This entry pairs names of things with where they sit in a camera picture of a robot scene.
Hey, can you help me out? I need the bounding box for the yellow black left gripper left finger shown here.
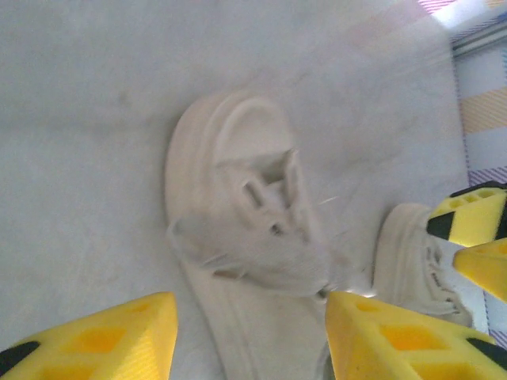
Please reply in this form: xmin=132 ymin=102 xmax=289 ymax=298
xmin=0 ymin=291 xmax=178 ymax=380

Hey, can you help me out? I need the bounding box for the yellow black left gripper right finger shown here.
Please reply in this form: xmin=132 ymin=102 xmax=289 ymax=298
xmin=324 ymin=291 xmax=507 ymax=380

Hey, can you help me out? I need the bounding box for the white canvas sneaker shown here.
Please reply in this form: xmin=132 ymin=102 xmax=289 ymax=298
xmin=164 ymin=89 xmax=337 ymax=380
xmin=370 ymin=202 xmax=476 ymax=329

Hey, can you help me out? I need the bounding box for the white sneaker with laces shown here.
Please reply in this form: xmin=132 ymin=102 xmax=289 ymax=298
xmin=166 ymin=213 xmax=341 ymax=302

